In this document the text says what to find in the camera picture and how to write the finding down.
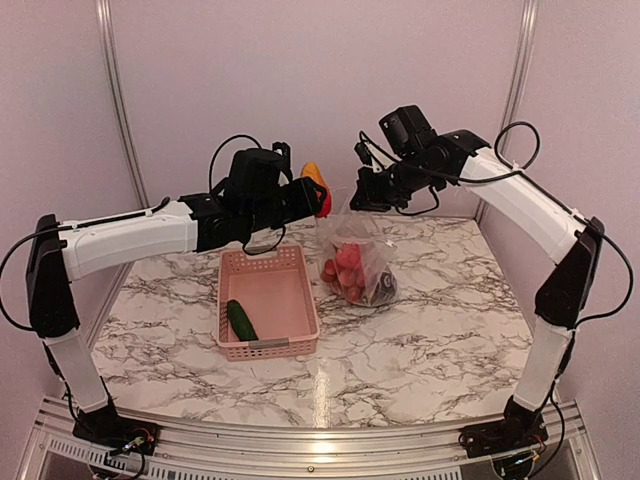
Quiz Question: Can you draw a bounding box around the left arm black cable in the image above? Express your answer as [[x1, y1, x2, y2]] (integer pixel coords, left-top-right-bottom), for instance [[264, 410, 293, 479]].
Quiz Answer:
[[0, 133, 294, 334]]

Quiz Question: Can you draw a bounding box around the red bumpy fruit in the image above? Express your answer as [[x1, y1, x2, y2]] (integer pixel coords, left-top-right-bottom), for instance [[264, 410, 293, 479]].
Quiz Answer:
[[335, 243, 361, 270]]

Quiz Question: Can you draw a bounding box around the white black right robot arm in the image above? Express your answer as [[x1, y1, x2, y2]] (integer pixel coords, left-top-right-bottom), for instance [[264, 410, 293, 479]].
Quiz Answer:
[[350, 105, 603, 448]]

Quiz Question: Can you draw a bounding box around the aluminium table rail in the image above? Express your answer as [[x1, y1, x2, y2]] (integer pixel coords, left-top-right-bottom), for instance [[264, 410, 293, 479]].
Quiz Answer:
[[86, 301, 113, 350], [276, 211, 472, 224], [16, 397, 602, 479]]

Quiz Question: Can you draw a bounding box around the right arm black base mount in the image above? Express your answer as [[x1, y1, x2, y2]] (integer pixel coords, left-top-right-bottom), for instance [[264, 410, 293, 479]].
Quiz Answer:
[[458, 420, 549, 458]]

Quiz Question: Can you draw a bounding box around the purple eggplant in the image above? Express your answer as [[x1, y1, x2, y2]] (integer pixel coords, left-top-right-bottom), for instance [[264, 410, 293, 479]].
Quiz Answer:
[[368, 268, 398, 307]]

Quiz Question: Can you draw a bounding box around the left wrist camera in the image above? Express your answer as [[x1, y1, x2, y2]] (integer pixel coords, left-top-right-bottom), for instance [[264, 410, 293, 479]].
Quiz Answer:
[[272, 141, 291, 171]]

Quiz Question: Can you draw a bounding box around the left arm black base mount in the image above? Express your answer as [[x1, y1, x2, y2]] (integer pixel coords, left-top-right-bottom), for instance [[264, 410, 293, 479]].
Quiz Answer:
[[73, 418, 160, 456]]

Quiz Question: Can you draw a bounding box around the orange yellow fruit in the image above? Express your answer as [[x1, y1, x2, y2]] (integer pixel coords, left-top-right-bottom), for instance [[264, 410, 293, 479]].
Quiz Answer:
[[301, 162, 332, 218]]

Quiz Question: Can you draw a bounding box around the left rear aluminium frame post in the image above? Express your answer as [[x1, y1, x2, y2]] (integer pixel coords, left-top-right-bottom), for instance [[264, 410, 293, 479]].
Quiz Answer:
[[95, 0, 150, 208]]

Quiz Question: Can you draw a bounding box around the aluminium frame post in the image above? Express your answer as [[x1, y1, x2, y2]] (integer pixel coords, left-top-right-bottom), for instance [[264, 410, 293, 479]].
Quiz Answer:
[[472, 0, 541, 224], [95, 0, 150, 208]]

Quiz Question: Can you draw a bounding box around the left aluminium table rail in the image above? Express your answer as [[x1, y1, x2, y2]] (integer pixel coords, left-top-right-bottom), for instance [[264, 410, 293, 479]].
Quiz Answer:
[[86, 301, 113, 350]]

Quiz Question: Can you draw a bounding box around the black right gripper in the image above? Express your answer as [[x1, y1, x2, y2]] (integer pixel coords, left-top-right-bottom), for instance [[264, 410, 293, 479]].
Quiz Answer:
[[349, 152, 442, 211]]

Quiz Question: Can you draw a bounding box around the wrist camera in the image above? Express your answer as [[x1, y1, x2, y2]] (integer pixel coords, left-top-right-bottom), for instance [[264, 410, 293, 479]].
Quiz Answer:
[[272, 141, 291, 171], [354, 131, 397, 173]]

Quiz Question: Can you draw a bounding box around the clear zip top bag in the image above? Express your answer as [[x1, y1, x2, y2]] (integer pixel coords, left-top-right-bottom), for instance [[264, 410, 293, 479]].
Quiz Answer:
[[316, 204, 398, 308]]

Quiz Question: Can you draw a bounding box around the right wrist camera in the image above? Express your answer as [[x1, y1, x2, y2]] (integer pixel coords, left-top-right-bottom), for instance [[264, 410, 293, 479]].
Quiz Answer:
[[354, 131, 397, 173]]

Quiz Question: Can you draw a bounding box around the right rear aluminium frame post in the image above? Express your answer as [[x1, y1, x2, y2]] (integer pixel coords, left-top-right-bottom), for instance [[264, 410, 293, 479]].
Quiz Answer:
[[472, 0, 541, 224]]

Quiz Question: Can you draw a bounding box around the pink perforated plastic basket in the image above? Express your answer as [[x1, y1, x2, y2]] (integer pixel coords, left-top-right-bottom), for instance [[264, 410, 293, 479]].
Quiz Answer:
[[214, 243, 320, 362]]

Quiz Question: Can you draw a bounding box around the red lychee bunch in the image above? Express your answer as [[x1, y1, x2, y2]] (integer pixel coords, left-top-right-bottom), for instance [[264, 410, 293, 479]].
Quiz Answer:
[[320, 259, 366, 304]]

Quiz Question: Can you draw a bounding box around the rear aluminium table rail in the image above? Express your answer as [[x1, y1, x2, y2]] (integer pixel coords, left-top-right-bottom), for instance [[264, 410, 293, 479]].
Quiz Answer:
[[276, 211, 472, 224]]

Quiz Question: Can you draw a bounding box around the dark green cucumber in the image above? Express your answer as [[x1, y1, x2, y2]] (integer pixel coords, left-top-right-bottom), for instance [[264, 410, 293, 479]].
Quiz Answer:
[[227, 299, 259, 342]]

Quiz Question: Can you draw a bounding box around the front aluminium table rail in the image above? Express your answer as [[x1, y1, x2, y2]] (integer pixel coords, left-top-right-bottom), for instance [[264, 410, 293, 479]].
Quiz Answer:
[[16, 397, 602, 479]]

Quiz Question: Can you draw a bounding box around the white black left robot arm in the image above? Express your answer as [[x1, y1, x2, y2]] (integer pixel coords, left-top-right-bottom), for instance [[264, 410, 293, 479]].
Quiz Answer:
[[26, 146, 329, 445]]

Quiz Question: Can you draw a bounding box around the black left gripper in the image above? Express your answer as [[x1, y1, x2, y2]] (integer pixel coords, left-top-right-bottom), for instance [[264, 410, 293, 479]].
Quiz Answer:
[[246, 176, 327, 235]]

